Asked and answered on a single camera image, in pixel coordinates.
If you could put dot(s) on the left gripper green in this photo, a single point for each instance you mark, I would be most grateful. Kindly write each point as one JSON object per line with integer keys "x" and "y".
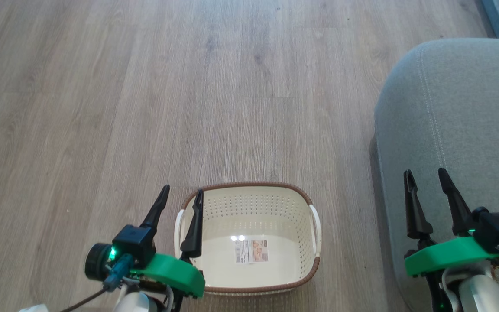
{"x": 176, "y": 271}

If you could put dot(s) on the cream plastic laundry basket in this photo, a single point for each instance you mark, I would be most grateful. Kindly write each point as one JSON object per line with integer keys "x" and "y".
{"x": 249, "y": 216}

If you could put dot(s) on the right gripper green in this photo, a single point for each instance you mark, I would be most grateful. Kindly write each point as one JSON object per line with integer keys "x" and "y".
{"x": 444, "y": 255}

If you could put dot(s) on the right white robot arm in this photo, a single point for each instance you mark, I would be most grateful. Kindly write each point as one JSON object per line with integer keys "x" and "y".
{"x": 479, "y": 294}

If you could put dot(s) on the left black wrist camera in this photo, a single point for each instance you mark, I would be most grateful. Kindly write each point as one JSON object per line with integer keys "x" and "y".
{"x": 134, "y": 242}

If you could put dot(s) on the paper label sticker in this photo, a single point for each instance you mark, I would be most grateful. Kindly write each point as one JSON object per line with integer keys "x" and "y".
{"x": 251, "y": 251}

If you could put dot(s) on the grey fabric sofa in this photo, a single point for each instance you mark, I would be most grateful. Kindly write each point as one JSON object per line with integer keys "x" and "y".
{"x": 448, "y": 130}

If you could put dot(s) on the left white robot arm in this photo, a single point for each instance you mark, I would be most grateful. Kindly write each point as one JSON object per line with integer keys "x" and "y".
{"x": 134, "y": 303}

